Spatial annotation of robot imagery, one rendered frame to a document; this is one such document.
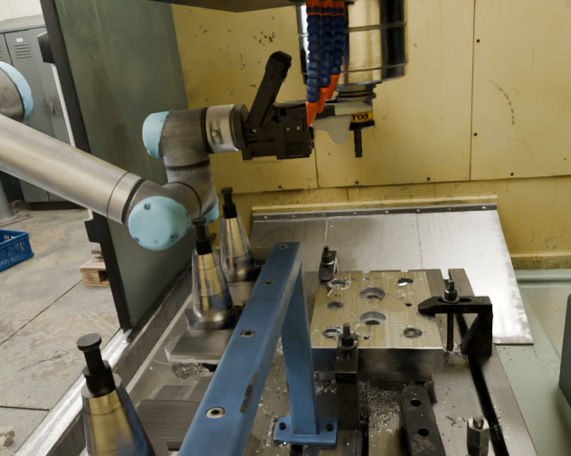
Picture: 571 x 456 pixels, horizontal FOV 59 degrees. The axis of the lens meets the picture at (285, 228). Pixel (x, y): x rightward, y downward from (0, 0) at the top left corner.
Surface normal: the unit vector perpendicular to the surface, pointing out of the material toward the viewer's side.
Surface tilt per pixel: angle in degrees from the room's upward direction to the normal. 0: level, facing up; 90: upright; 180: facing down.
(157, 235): 90
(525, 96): 90
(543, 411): 0
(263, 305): 0
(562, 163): 90
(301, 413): 90
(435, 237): 24
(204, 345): 0
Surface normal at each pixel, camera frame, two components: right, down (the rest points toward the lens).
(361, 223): -0.15, -0.71
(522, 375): -0.10, -0.93
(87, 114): 0.98, -0.04
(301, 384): -0.16, 0.36
